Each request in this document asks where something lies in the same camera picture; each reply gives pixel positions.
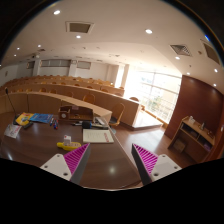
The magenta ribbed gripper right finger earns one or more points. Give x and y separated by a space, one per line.
151 166

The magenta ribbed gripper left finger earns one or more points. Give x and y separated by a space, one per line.
69 166

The white paper sheet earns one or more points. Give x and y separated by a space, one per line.
97 136

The coloured marker pens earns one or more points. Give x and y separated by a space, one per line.
54 123

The black device on table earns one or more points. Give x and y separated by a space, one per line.
86 125

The wooden shelf cabinet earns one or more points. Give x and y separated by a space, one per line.
193 139

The wooden desk organizer box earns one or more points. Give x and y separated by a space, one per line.
77 113

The blue booklet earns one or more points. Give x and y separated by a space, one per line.
42 118

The wooden chair near desk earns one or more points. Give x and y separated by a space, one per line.
117 112

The yellow picture book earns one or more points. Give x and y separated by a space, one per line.
23 118

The white printed leaflet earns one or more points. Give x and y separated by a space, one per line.
12 130

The long curved wooden bench desk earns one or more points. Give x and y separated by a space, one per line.
46 98

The black microphone stand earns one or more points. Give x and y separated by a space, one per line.
7 93

